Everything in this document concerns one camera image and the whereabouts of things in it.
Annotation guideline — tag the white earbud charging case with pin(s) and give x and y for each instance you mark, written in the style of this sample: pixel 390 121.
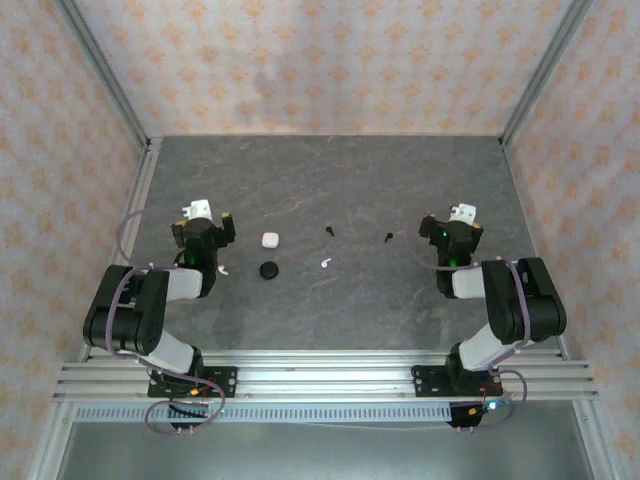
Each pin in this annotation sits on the white earbud charging case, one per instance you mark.
pixel 270 240

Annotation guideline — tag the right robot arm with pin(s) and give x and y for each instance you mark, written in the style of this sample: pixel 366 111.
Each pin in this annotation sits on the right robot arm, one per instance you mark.
pixel 467 282

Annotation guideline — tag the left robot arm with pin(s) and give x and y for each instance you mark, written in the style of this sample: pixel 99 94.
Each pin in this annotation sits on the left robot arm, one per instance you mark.
pixel 185 282

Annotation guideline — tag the white earbud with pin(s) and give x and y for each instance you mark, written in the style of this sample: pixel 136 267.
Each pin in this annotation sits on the white earbud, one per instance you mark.
pixel 325 263
pixel 222 270

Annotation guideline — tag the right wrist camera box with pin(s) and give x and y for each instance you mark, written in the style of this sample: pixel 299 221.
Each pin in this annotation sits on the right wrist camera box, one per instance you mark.
pixel 465 210

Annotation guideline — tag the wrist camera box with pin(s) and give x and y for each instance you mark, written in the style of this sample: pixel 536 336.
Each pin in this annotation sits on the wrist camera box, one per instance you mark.
pixel 200 206
pixel 465 210

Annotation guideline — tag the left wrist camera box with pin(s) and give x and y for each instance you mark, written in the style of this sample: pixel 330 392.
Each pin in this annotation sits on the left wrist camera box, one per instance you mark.
pixel 200 206

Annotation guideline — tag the aluminium table side rail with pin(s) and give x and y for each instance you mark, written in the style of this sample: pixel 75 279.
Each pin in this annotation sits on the aluminium table side rail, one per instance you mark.
pixel 515 175
pixel 142 170

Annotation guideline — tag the aluminium frame post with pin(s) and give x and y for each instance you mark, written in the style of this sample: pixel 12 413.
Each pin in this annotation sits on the aluminium frame post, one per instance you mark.
pixel 543 75
pixel 106 75

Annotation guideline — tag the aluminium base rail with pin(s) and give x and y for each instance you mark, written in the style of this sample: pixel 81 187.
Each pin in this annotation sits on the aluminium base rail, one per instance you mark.
pixel 325 380

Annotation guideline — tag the aluminium lower frame bar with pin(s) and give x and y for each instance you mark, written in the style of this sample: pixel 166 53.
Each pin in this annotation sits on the aluminium lower frame bar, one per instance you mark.
pixel 595 450
pixel 52 440

